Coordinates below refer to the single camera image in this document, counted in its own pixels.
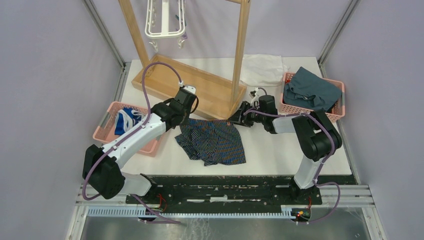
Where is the blue white underwear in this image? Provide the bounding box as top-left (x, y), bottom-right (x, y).
top-left (114, 107), bottom-right (146, 136)

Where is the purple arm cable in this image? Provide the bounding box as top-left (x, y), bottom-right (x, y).
top-left (243, 87), bottom-right (341, 224)
top-left (81, 61), bottom-right (185, 226)

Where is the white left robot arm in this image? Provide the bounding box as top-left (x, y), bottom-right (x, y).
top-left (82, 85), bottom-right (199, 204)

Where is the white folded cloth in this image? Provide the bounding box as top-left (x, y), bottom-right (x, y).
top-left (240, 54), bottom-right (290, 87)

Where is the pink basket right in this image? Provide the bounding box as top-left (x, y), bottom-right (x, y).
top-left (277, 67), bottom-right (345, 122)

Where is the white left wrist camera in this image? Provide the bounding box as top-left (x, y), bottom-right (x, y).
top-left (179, 83), bottom-right (196, 95)

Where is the pink basket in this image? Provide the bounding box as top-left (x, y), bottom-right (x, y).
top-left (277, 67), bottom-right (345, 122)
top-left (93, 101), bottom-right (163, 157)

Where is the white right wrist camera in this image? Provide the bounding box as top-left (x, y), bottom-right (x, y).
top-left (249, 87), bottom-right (263, 105)

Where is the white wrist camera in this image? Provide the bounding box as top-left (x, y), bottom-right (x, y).
top-left (249, 87), bottom-right (263, 105)
top-left (179, 83), bottom-right (196, 95)

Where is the white slotted cable duct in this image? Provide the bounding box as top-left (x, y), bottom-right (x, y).
top-left (86, 205), bottom-right (296, 220)

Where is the wooden hanger rack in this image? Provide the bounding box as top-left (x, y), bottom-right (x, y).
top-left (119, 0), bottom-right (251, 119)

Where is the white plastic clip hanger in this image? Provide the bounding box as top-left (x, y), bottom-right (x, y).
top-left (144, 0), bottom-right (187, 53)

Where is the navy striped boxer underwear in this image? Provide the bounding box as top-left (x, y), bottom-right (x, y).
top-left (174, 118), bottom-right (246, 167)

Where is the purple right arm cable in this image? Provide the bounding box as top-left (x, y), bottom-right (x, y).
top-left (243, 87), bottom-right (341, 224)

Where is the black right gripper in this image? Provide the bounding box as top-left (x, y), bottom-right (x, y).
top-left (227, 100), bottom-right (266, 128)

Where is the pink basket left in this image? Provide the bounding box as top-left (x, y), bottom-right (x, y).
top-left (93, 101), bottom-right (163, 157)

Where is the teal grey underwear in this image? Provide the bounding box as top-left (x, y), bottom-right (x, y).
top-left (283, 67), bottom-right (342, 112)

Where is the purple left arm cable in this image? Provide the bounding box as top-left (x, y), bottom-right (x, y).
top-left (81, 61), bottom-right (185, 226)

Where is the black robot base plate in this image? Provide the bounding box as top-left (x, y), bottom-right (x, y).
top-left (140, 175), bottom-right (323, 214)

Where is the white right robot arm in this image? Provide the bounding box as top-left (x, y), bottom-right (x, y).
top-left (228, 94), bottom-right (342, 204)

